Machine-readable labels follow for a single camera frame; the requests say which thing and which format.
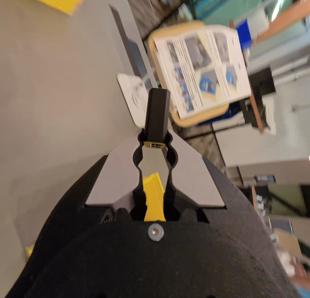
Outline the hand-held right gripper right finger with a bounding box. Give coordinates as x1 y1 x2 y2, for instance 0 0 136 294
167 129 226 209

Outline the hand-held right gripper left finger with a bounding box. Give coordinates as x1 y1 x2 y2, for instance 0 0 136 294
86 129 144 208

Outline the black ethernet splitter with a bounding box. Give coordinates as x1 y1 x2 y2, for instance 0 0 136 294
143 88 171 149

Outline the small display screen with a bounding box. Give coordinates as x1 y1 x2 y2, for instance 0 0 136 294
254 175 276 185

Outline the white rounded plate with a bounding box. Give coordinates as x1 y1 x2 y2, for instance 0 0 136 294
117 73 152 128

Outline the black flat panel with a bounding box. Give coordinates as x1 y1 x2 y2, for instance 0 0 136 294
247 69 276 130

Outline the blue box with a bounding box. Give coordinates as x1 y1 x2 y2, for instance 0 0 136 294
236 19 252 51

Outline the wooden beam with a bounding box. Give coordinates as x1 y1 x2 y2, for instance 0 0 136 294
252 0 310 45

